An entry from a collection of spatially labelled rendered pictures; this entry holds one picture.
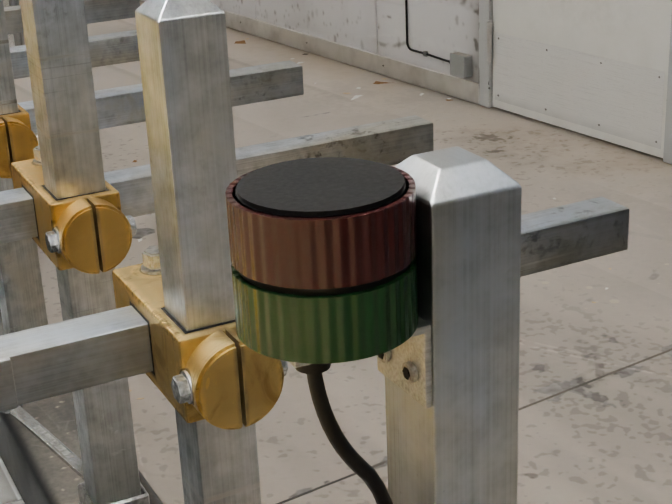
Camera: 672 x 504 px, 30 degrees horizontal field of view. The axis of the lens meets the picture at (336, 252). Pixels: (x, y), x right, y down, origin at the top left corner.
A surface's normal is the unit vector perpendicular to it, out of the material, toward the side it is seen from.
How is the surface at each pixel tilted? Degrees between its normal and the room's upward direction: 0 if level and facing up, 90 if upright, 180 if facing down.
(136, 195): 90
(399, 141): 90
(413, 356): 90
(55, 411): 0
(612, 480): 0
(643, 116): 91
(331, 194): 0
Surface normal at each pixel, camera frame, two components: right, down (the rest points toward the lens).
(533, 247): 0.46, 0.31
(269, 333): -0.56, 0.33
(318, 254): -0.03, 0.37
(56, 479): -0.04, -0.93
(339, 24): -0.83, 0.24
